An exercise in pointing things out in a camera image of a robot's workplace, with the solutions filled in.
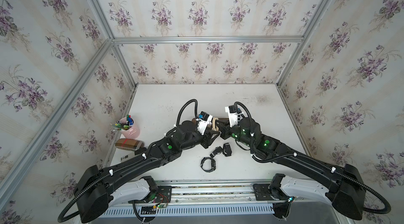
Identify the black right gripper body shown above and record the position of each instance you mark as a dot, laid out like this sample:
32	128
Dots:
228	133

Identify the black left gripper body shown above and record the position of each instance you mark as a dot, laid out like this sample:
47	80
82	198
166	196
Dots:
204	140

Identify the brown wooden watch stand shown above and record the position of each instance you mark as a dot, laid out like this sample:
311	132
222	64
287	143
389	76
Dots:
224	120

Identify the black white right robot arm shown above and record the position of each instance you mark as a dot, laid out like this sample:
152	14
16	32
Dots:
345	195

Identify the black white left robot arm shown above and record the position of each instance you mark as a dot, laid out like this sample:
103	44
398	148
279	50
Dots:
94	191

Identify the black square digital watch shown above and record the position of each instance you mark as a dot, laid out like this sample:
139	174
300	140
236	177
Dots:
227	152

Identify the brown plaid case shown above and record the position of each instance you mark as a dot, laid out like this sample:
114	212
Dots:
129	144

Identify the pink pen cup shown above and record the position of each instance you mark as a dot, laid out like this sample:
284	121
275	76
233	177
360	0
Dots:
127	127

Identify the white grey stapler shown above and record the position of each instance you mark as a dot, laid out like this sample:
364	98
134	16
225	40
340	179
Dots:
128	156

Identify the dark grey strap watch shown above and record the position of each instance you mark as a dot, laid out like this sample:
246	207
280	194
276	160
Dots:
218	150

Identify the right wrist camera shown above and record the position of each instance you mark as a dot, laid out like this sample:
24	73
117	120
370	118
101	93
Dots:
234	115

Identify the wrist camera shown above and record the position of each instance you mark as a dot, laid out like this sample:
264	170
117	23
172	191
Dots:
234	115
203	121

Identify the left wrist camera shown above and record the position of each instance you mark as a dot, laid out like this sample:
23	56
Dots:
203	121

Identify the black round bracelet watch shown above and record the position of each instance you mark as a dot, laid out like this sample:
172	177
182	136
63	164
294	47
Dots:
208	164

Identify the aluminium mounting rail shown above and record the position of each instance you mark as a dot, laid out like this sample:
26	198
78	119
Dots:
191	192

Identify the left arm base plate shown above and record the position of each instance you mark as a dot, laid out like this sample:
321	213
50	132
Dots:
160	195

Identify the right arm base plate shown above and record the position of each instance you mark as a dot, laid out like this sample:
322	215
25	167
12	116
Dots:
263	192

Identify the slotted white cable duct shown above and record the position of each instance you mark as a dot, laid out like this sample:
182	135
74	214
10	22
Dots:
190	210

